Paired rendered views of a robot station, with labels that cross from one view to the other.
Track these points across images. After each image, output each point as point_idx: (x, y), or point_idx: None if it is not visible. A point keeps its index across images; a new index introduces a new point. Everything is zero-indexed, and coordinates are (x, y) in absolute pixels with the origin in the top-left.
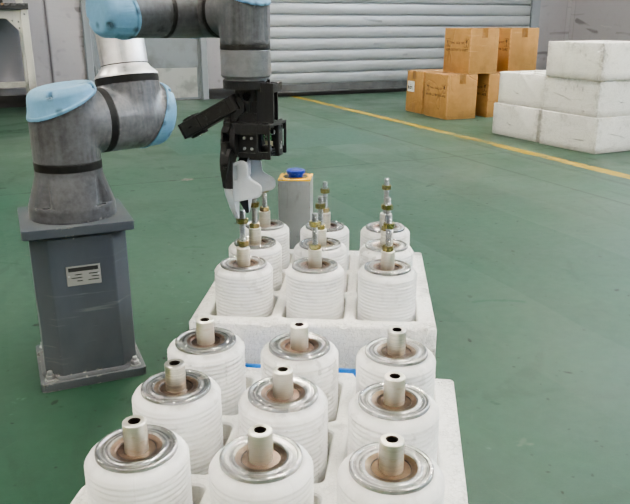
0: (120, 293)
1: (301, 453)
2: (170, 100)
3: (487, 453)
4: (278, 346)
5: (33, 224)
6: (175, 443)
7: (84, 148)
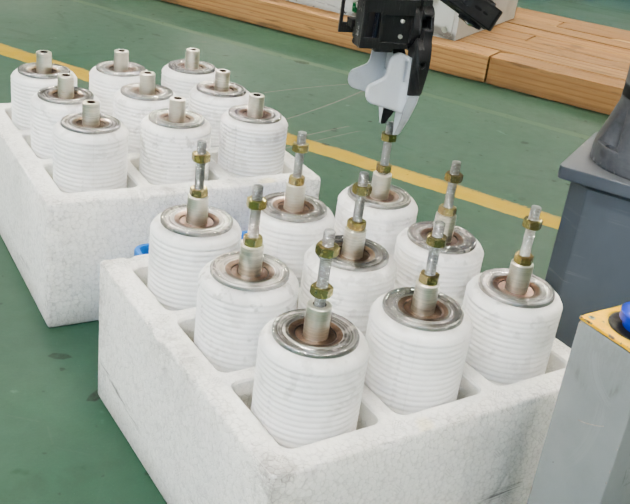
0: (553, 261)
1: (99, 69)
2: None
3: (13, 384)
4: (191, 114)
5: None
6: (173, 67)
7: None
